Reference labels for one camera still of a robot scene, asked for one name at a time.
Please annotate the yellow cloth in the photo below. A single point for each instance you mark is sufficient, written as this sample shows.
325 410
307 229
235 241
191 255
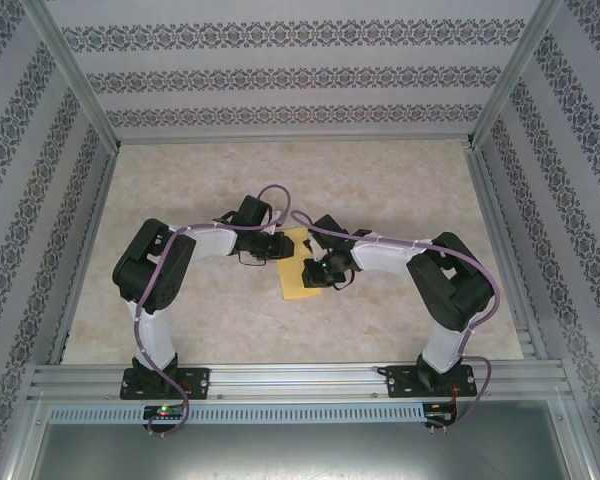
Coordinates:
292 285

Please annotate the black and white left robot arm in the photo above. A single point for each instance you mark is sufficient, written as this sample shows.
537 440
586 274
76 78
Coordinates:
145 270

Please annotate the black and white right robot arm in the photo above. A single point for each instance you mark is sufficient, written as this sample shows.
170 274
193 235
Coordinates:
450 290

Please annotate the grey metal panel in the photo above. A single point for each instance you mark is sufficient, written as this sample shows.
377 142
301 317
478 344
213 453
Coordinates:
300 455

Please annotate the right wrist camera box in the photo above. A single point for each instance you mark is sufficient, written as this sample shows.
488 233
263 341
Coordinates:
316 245

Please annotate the aluminium cross rail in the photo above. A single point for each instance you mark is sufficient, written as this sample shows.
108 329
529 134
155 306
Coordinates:
300 380

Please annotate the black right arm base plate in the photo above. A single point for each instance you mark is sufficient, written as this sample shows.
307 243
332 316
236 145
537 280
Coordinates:
400 382

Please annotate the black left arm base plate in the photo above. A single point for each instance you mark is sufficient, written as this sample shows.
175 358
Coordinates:
200 382

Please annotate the aluminium side rail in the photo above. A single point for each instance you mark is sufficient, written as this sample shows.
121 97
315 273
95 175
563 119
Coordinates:
87 250
506 250

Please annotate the aluminium frame post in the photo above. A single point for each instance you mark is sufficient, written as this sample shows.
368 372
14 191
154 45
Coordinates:
77 75
510 75

